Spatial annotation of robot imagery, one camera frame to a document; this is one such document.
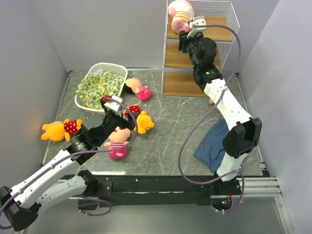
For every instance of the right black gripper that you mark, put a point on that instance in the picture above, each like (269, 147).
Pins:
(184, 40)

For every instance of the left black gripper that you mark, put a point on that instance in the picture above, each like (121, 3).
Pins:
(124, 123)

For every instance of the pink striped doll front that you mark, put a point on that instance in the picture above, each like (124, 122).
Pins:
(117, 140)

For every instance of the orange bear plush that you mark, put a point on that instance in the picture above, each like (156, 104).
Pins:
(143, 120)
(58, 130)

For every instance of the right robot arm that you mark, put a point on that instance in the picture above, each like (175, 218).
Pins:
(244, 130)

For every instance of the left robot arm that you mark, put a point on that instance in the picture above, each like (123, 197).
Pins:
(22, 203)

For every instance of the pink doll near basket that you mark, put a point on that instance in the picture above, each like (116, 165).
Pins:
(134, 86)

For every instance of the lemon print cloth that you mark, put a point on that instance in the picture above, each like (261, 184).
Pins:
(95, 86)

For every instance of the white plastic basket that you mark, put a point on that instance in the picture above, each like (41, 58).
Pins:
(104, 67)

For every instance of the blue checkered cloth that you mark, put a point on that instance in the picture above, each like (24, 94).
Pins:
(210, 150)

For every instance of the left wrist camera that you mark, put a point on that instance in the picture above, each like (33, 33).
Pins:
(111, 103)

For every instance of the white wire wooden shelf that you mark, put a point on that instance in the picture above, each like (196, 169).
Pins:
(221, 25)

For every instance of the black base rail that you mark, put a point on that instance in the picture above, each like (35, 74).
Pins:
(123, 190)

